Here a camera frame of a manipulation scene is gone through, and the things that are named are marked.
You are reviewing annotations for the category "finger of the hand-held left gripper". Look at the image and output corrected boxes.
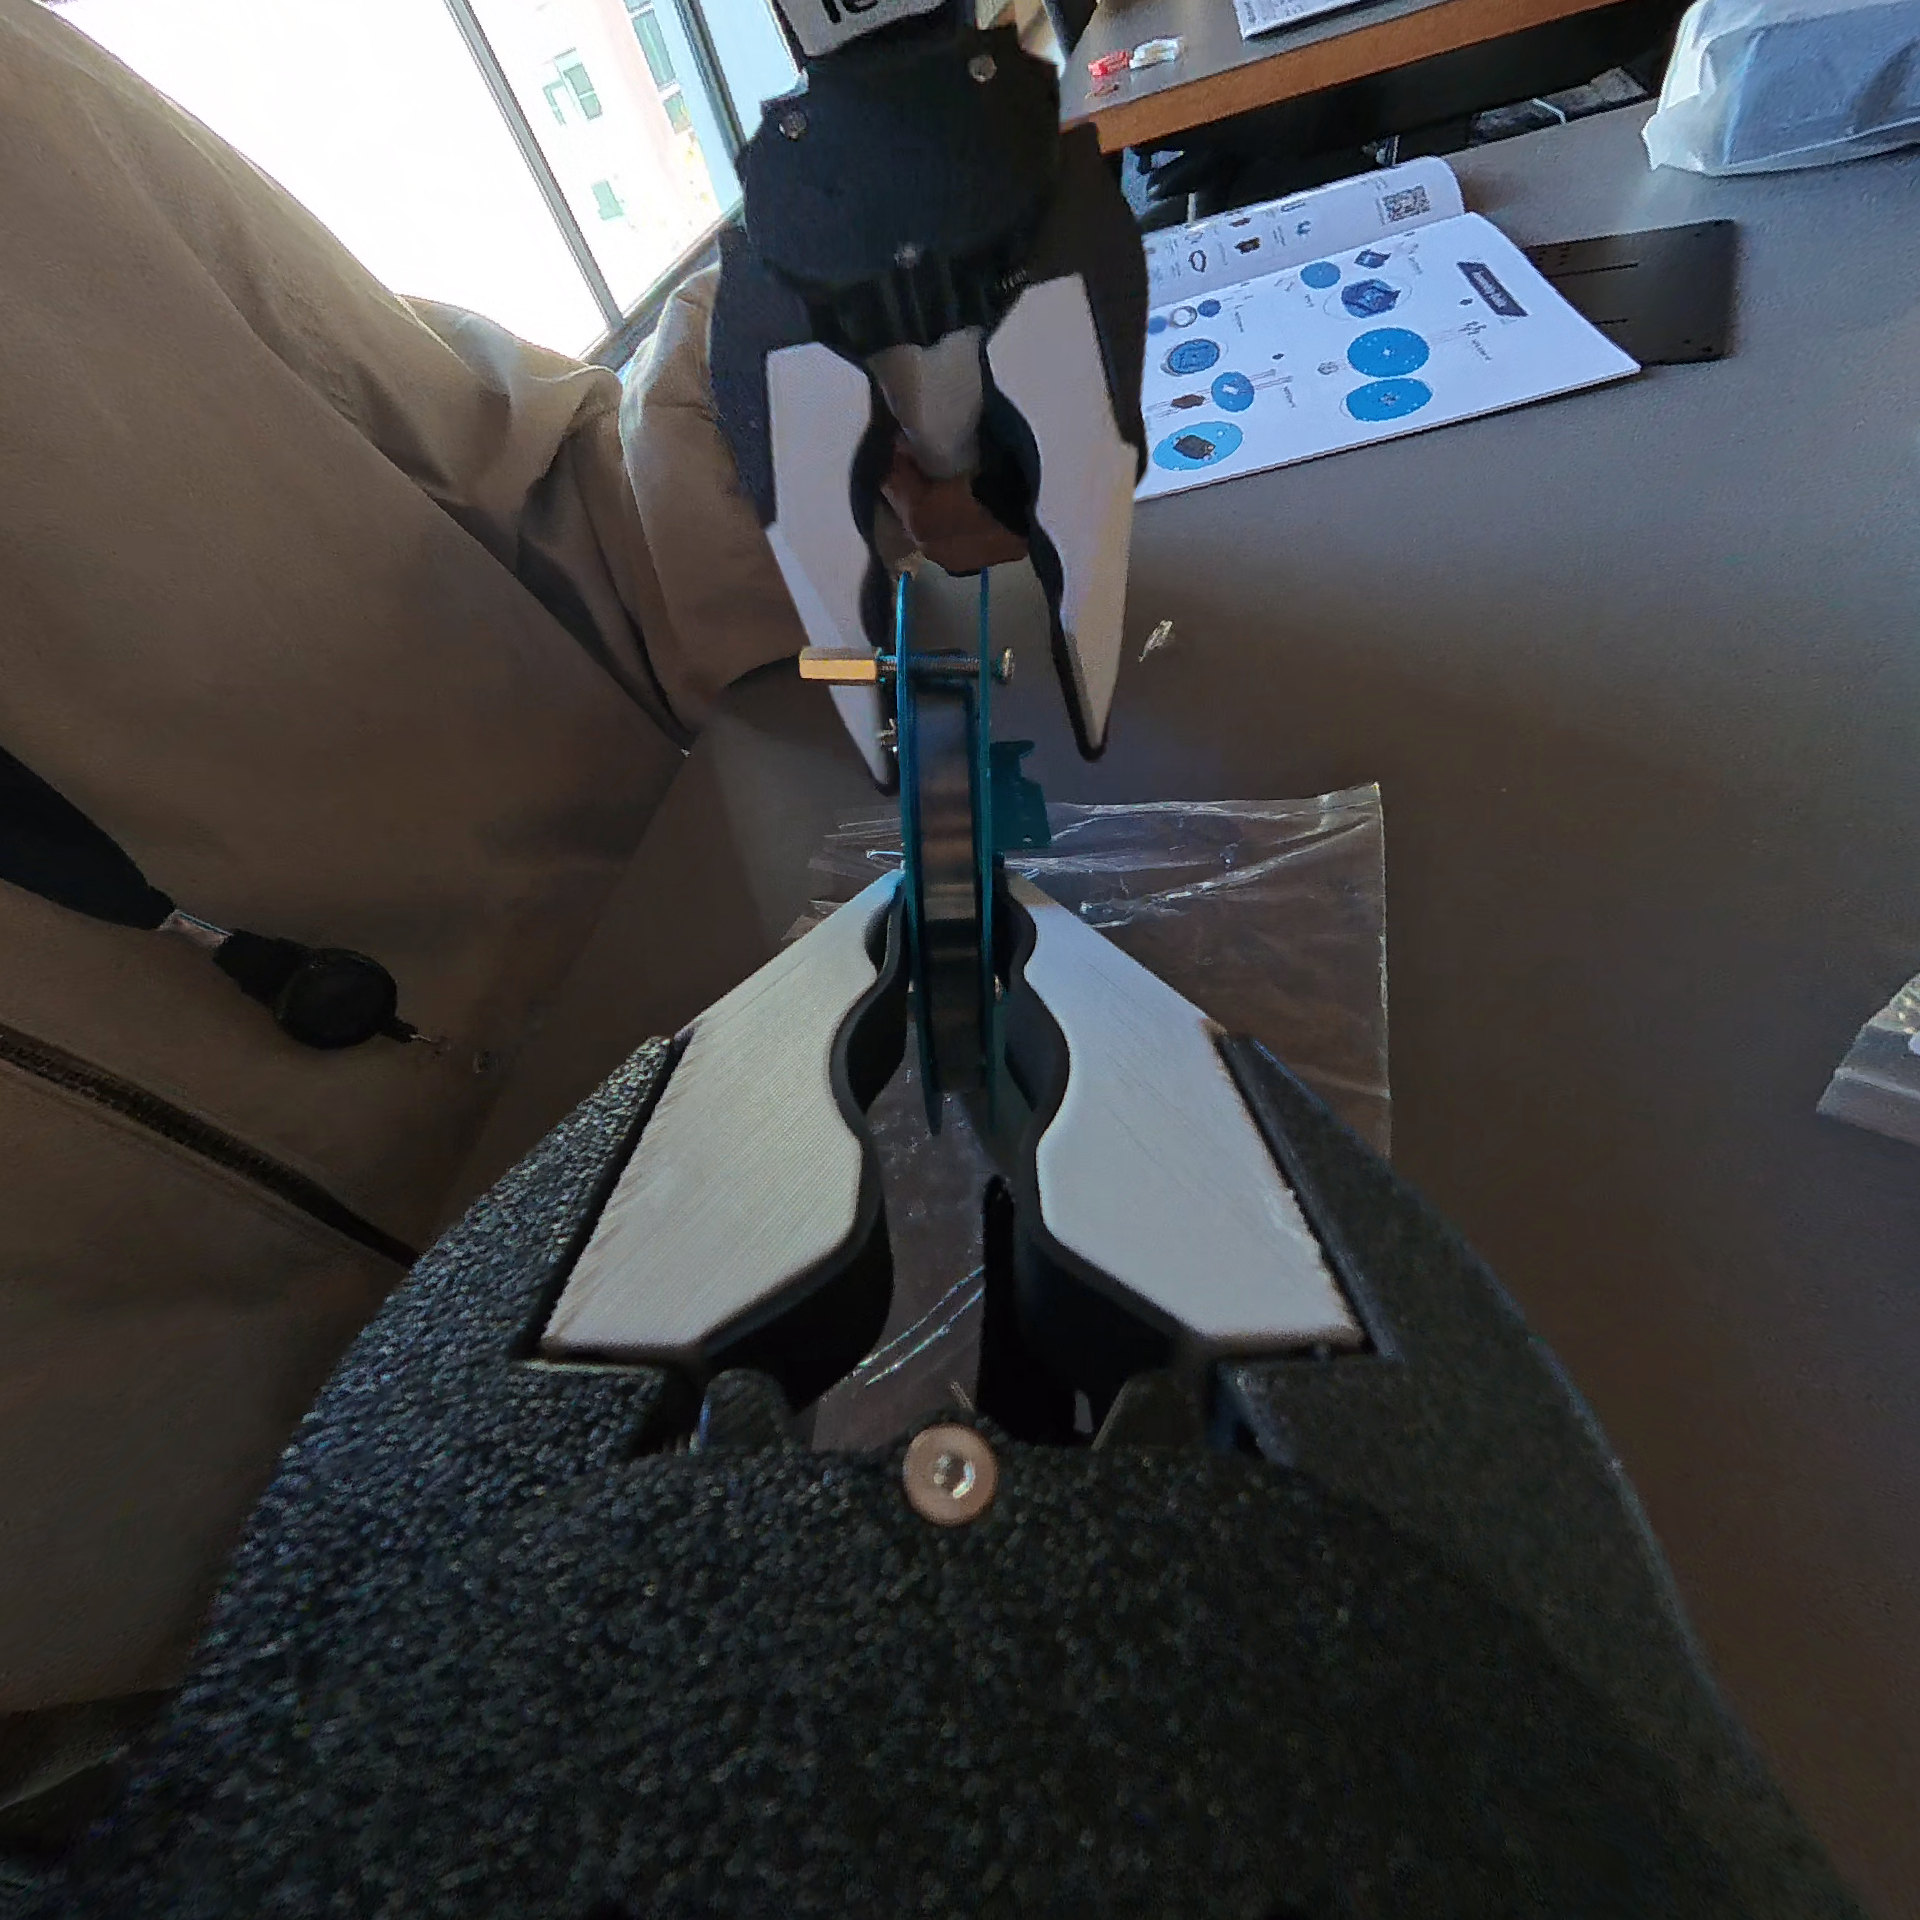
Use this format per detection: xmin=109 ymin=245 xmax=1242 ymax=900
xmin=983 ymin=266 xmax=1150 ymax=758
xmin=760 ymin=342 xmax=904 ymax=792

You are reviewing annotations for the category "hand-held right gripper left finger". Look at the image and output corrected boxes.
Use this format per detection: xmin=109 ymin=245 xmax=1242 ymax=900
xmin=538 ymin=873 xmax=912 ymax=1368

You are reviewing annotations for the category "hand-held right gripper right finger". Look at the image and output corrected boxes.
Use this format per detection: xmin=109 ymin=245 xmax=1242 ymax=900
xmin=998 ymin=873 xmax=1367 ymax=1356

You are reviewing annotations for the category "blue disc bearing assembly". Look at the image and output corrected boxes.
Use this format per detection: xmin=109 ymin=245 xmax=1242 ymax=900
xmin=877 ymin=568 xmax=1051 ymax=1134

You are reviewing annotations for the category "person's left forearm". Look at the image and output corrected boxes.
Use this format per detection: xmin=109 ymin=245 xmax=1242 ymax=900
xmin=615 ymin=266 xmax=886 ymax=745

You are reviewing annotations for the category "person's left hand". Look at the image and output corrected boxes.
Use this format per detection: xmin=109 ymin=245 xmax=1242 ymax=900
xmin=882 ymin=449 xmax=1039 ymax=583

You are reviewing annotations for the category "clear plastic bag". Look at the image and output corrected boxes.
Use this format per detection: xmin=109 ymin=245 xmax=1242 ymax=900
xmin=802 ymin=778 xmax=1394 ymax=1418

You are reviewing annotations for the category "white instruction booklet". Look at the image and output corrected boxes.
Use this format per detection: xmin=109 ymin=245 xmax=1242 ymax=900
xmin=1131 ymin=153 xmax=1642 ymax=504

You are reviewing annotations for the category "black metal plate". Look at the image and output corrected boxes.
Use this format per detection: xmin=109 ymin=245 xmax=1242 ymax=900
xmin=1528 ymin=216 xmax=1741 ymax=366

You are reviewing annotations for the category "pile of small screw bags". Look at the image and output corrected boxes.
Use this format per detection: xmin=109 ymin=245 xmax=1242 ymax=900
xmin=1814 ymin=975 xmax=1920 ymax=1149

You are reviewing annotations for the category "plastic-wrapped grey block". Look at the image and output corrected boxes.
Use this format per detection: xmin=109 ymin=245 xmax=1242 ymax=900
xmin=1641 ymin=0 xmax=1920 ymax=177

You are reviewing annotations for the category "black drawstring toggle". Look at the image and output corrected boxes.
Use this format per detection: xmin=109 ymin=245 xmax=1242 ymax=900
xmin=0 ymin=749 xmax=447 ymax=1050

